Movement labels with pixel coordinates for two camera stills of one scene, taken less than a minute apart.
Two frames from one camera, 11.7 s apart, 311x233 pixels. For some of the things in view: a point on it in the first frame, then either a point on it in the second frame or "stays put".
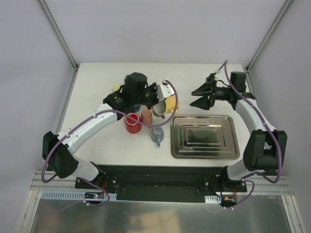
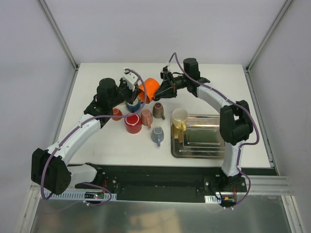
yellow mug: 170,103 → 180,116
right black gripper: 211,92 → 170,85
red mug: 131,126 stays put
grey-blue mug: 157,135 stays put
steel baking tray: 206,137 stays put
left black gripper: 152,94 → 131,94
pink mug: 146,117 stays put
